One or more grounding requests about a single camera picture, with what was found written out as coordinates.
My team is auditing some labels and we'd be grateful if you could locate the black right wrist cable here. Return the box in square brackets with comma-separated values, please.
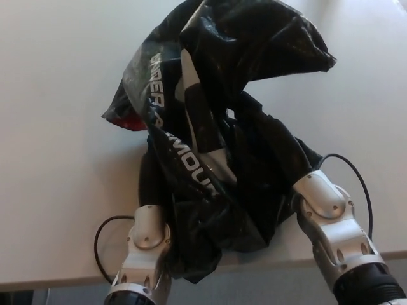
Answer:
[320, 153, 375, 243]

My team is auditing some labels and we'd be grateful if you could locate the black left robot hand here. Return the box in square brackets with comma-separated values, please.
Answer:
[139, 151, 174, 210]

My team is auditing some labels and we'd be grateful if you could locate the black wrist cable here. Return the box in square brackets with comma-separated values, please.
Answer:
[320, 153, 375, 243]
[93, 215, 138, 281]

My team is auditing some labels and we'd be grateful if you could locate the black Under Armour plastic bag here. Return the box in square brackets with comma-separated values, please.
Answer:
[100, 0, 338, 287]

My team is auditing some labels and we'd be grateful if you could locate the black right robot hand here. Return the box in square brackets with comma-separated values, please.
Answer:
[285, 137, 323, 186]

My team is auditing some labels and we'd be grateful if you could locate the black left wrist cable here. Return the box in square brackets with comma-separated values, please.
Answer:
[93, 215, 138, 281]

